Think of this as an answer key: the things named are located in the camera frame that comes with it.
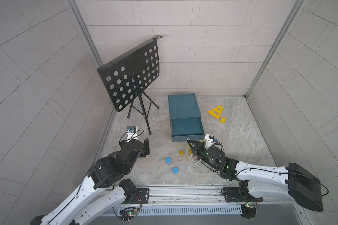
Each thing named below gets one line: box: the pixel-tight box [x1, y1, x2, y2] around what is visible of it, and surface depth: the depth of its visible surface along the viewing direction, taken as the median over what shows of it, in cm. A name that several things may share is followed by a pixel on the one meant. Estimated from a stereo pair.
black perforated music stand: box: [96, 34, 164, 135], surface depth 68 cm
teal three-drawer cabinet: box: [168, 93, 206, 143], surface depth 84 cm
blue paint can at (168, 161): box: [165, 157, 172, 165], surface depth 83 cm
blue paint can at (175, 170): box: [172, 167, 179, 175], surface depth 80 cm
